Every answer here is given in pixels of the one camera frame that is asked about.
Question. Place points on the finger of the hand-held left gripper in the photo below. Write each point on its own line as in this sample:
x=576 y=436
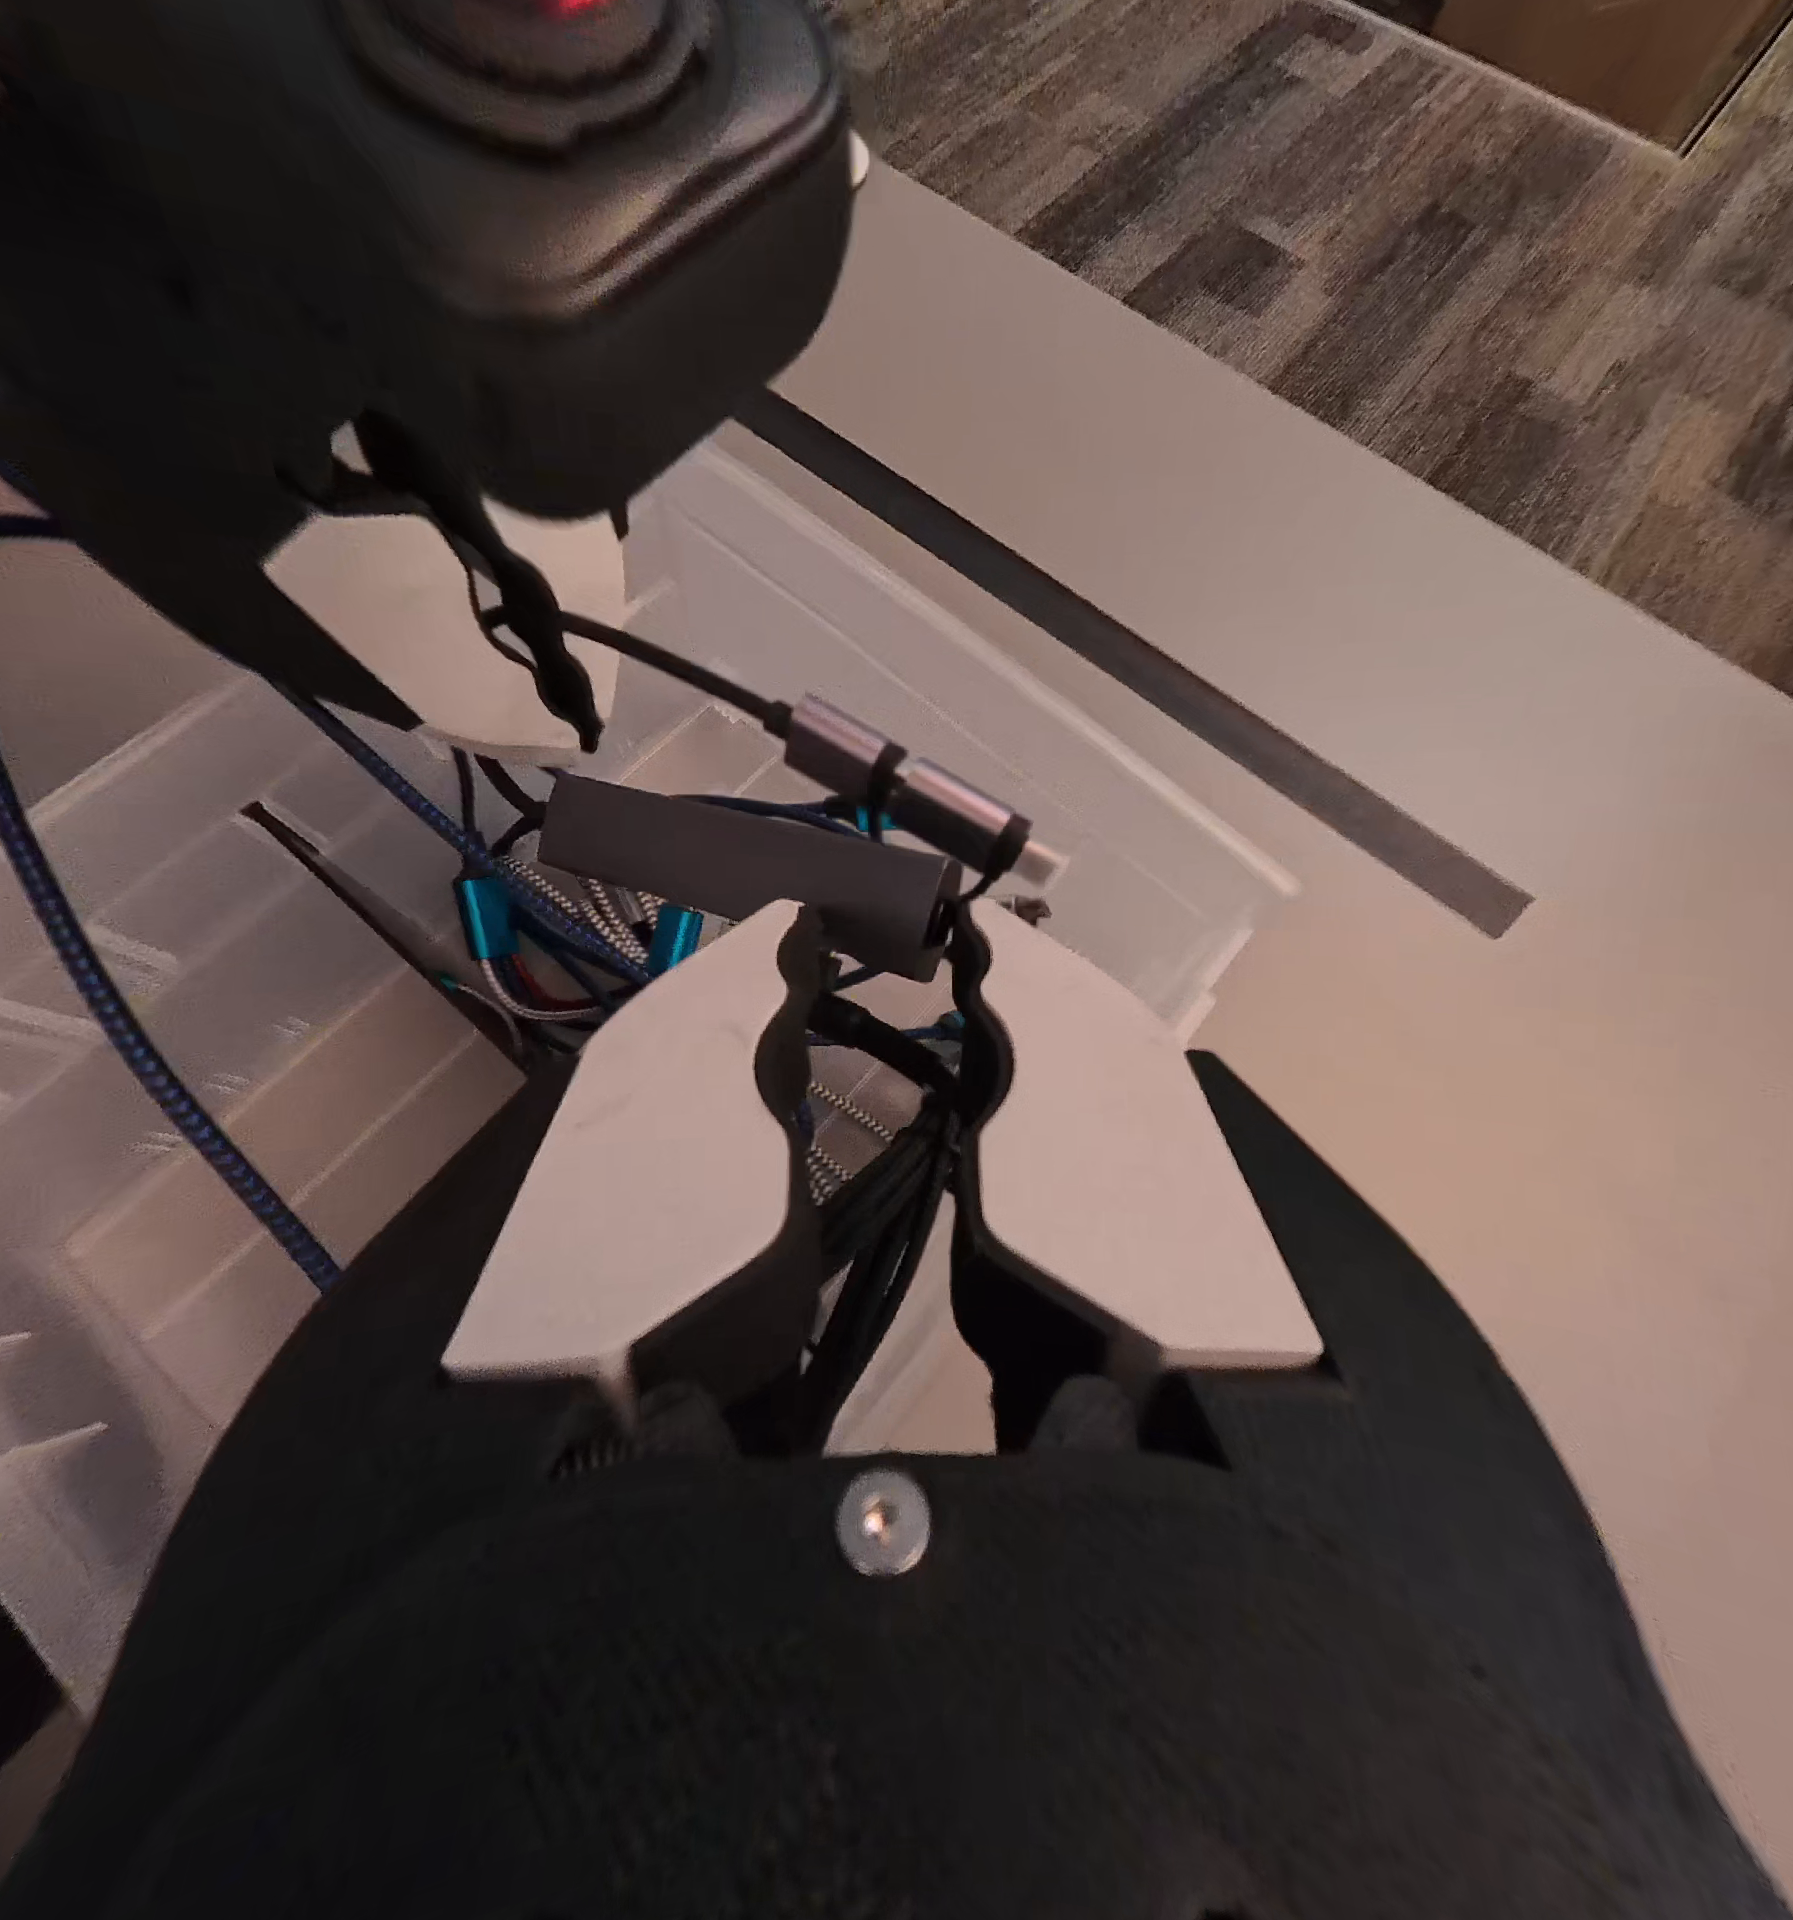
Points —
x=401 y=631
x=589 y=585

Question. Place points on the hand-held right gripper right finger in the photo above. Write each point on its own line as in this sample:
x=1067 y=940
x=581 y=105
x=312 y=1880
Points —
x=1136 y=1185

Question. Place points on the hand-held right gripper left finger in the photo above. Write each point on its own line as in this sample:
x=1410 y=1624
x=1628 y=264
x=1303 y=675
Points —
x=640 y=1171

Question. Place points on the grey usb hub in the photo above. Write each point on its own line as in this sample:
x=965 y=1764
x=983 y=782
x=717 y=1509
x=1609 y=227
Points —
x=731 y=863

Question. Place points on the clear acrylic organizer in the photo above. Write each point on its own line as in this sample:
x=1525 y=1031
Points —
x=235 y=1140

